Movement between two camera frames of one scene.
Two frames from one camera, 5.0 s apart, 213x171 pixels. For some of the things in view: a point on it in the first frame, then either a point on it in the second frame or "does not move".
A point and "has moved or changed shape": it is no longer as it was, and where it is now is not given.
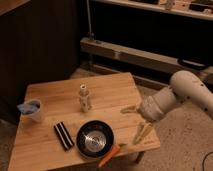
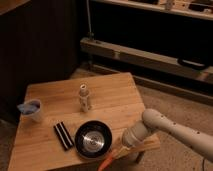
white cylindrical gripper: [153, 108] → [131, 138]
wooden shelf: [200, 9] does not move
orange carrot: [109, 155] has moved or changed shape
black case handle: [192, 63] does not move
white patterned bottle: [84, 98] does not move
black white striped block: [64, 135] does not move
